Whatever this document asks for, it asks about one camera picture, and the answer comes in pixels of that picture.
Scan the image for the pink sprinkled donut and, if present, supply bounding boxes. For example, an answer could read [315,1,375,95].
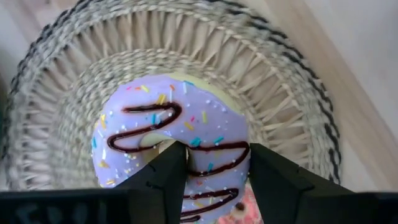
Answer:
[217,183,264,224]

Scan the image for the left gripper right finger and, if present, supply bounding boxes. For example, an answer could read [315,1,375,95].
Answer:
[250,142,398,224]

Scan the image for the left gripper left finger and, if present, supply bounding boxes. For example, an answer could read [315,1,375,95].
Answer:
[0,141,188,224]

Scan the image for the round woven straw placemat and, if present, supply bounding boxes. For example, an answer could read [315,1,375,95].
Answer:
[0,0,343,192]

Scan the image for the large purple frosted donut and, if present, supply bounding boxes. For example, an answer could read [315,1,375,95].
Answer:
[91,73,251,224]

